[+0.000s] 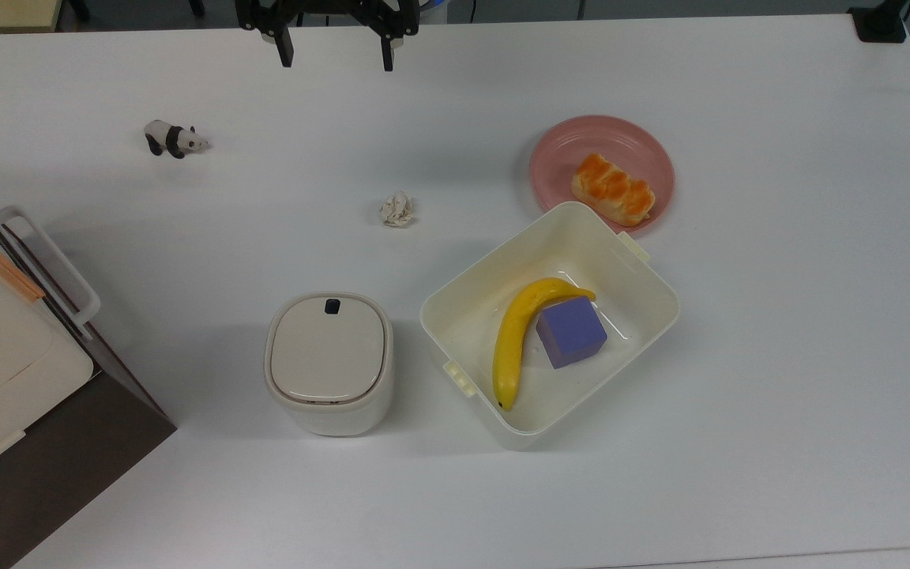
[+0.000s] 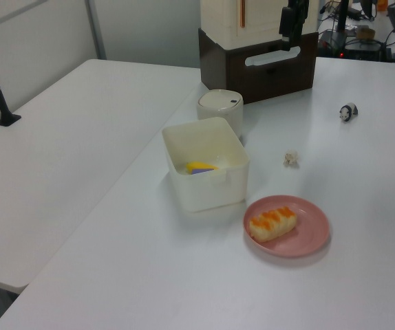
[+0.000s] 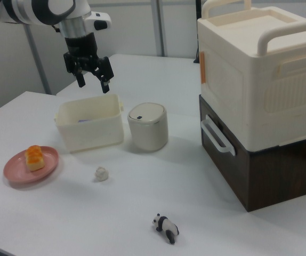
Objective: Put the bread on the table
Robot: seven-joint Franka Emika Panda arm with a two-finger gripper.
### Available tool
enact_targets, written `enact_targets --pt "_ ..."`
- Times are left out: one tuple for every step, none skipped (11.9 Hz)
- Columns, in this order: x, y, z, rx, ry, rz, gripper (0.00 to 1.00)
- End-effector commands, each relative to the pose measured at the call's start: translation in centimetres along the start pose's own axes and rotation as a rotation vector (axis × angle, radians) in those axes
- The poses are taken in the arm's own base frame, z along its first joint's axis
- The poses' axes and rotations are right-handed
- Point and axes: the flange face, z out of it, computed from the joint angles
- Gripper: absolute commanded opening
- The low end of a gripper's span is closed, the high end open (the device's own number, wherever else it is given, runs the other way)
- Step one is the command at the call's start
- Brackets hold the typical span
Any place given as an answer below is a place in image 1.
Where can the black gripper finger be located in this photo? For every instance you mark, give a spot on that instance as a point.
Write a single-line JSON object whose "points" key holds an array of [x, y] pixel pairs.
{"points": [[284, 47], [389, 51]]}

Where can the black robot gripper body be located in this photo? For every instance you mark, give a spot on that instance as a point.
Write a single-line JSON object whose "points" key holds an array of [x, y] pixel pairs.
{"points": [[329, 6]]}

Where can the orange glazed bread loaf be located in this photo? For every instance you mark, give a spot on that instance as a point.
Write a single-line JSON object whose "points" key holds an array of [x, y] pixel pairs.
{"points": [[613, 190]]}

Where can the black white panda figurine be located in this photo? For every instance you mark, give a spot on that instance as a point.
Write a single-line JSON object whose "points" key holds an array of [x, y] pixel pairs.
{"points": [[174, 139]]}

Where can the crumpled white paper ball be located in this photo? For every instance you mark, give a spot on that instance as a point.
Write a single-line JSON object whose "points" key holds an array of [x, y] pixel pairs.
{"points": [[396, 209]]}

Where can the pink round plate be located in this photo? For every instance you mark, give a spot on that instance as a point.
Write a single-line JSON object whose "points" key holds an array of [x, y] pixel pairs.
{"points": [[565, 154]]}

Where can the cream open plastic bin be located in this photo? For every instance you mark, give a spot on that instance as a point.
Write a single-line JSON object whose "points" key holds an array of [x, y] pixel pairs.
{"points": [[471, 308]]}

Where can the cream lidded trash can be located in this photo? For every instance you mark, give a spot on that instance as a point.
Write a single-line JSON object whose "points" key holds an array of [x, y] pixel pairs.
{"points": [[329, 356]]}

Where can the yellow banana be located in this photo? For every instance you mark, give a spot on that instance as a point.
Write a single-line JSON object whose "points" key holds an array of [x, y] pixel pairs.
{"points": [[512, 340]]}

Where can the purple cube block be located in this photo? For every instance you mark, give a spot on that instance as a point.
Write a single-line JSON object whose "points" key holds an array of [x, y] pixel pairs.
{"points": [[572, 332]]}

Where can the dark brown drawer cabinet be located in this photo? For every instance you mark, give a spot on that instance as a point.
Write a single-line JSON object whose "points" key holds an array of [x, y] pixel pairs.
{"points": [[68, 466]]}

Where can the black table clamp mount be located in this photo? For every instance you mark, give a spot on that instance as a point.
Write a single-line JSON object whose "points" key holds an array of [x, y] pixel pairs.
{"points": [[880, 24]]}

